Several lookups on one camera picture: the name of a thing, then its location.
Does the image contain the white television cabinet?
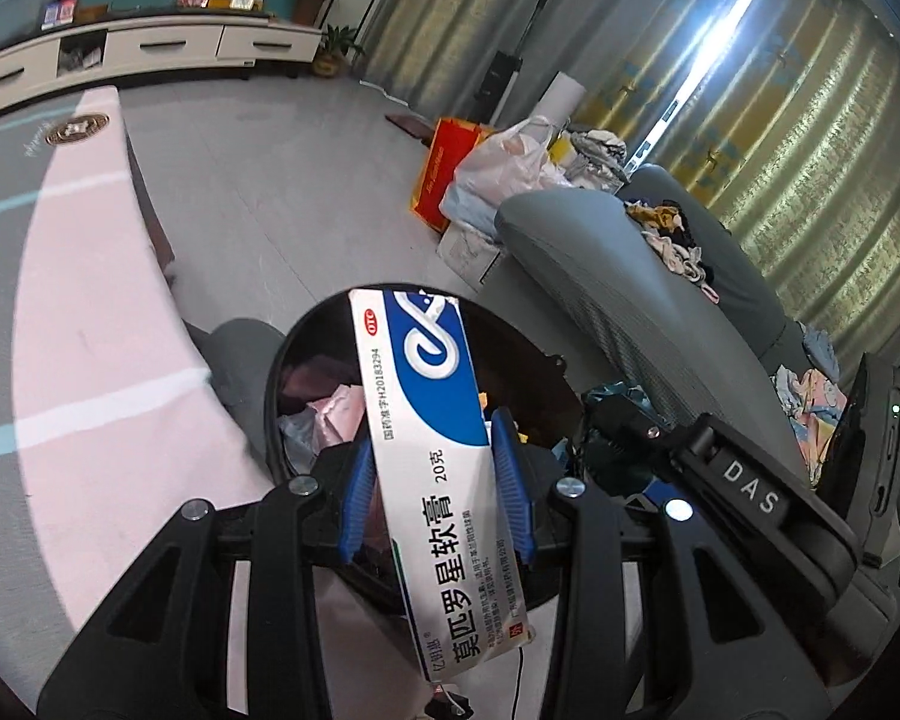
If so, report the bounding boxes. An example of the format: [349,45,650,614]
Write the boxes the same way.
[0,11,323,125]

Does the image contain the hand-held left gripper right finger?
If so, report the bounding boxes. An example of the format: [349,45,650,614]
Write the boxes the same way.
[490,407,835,720]

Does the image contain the cardboard box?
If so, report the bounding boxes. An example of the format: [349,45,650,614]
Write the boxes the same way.
[436,221,507,284]

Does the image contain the upright vacuum cleaner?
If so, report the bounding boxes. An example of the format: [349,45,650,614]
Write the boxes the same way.
[486,0,561,130]

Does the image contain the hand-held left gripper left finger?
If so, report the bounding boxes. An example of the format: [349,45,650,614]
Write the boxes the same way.
[36,431,382,720]

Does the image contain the striped folded clothes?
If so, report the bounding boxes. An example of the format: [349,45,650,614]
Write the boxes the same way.
[568,130,632,190]

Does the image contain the white blue ointment box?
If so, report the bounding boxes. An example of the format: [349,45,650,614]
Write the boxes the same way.
[349,286,535,683]

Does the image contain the red paper bag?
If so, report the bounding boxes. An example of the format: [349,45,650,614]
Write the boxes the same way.
[411,118,497,233]

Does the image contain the black trash bin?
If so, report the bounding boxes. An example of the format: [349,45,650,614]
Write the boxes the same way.
[265,289,587,616]

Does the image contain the pink plastic bag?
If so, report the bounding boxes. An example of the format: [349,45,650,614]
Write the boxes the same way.
[306,384,368,458]

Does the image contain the white shopping plastic bag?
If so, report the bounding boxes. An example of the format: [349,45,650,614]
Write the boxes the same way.
[441,116,572,220]

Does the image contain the striped grey pink mat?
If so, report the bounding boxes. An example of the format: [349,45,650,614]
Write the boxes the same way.
[0,84,413,720]

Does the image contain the small potted plant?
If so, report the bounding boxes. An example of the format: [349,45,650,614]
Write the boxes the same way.
[315,24,366,80]

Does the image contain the pale printed clothes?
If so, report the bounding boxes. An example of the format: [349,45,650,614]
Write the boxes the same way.
[771,321,847,485]

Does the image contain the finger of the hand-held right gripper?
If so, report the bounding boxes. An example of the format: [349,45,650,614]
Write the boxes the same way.
[581,388,702,497]

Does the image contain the striped curtains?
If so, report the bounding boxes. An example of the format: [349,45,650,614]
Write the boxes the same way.
[360,0,900,391]

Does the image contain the dark brown flat board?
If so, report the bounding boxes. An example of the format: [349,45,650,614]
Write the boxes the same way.
[386,114,440,145]

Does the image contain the pile of dark clothes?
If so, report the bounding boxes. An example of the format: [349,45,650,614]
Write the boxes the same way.
[622,199,722,305]

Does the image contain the crumpled white bag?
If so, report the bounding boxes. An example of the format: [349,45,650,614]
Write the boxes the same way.
[58,45,104,77]

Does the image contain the grey sofa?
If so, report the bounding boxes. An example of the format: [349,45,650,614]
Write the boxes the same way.
[493,163,900,661]

